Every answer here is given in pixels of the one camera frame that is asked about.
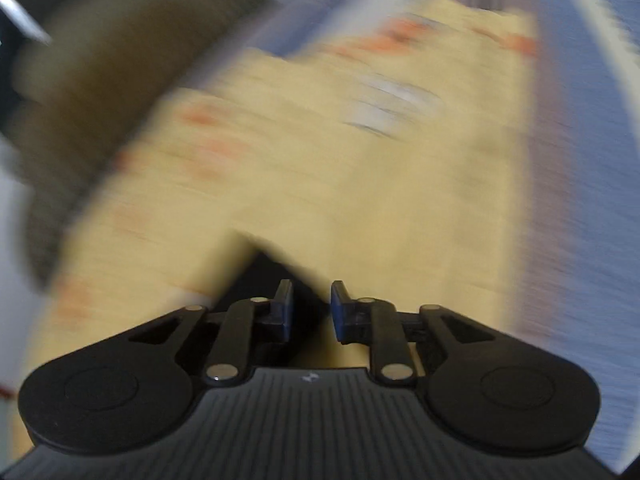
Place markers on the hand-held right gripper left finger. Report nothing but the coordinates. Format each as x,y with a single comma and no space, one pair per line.
286,310

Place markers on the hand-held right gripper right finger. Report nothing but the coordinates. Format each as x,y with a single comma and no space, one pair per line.
339,312

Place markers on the black pants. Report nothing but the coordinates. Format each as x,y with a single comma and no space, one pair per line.
260,280

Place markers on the yellow carrot print blanket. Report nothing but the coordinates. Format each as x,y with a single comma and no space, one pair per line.
325,185

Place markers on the blue bed sheet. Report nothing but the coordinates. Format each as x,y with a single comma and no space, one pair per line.
585,185

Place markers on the olive padded headboard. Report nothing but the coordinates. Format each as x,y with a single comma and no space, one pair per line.
100,85

